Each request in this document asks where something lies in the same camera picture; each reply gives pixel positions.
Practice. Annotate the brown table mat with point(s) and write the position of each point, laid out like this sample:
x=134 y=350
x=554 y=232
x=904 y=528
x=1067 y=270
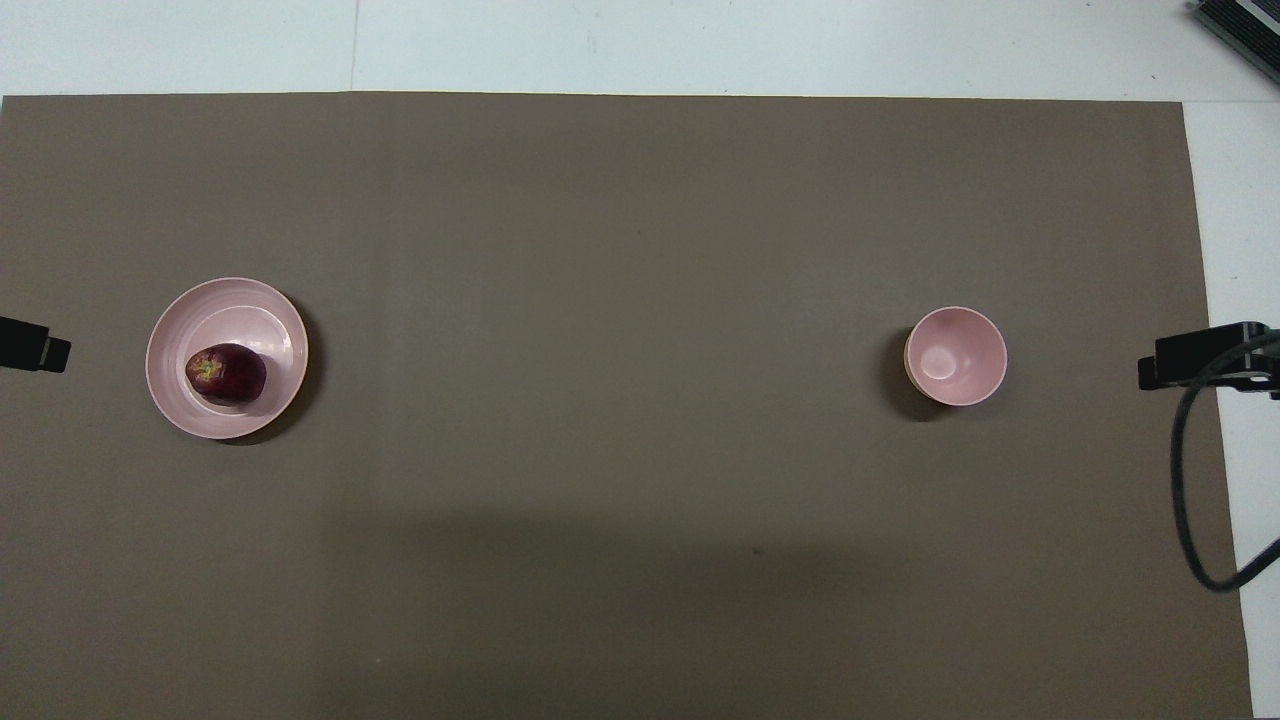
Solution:
x=620 y=300

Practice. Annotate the pink bowl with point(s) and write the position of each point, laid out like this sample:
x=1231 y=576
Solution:
x=955 y=355

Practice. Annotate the dark red apple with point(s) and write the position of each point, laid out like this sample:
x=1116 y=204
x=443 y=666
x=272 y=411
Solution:
x=235 y=375

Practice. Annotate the pink plate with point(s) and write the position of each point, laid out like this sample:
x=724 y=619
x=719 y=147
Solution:
x=250 y=320

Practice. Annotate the grey ribbed metal box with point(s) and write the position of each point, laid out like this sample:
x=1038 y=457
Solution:
x=1245 y=22

